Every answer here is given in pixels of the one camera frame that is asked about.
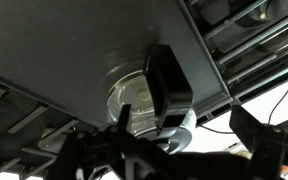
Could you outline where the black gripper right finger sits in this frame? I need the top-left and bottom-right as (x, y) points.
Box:
(229, 104), (288, 180)

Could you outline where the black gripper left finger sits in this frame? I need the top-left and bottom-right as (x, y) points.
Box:
(47, 103), (202, 180)

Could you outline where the dark flat griddle tray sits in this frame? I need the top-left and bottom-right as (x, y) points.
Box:
(0, 0), (234, 132)

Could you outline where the thin black cable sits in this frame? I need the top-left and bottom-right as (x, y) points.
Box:
(199, 76), (288, 135)

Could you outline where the clear coffee jar black handle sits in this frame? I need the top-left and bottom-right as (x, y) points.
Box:
(105, 44), (198, 156)

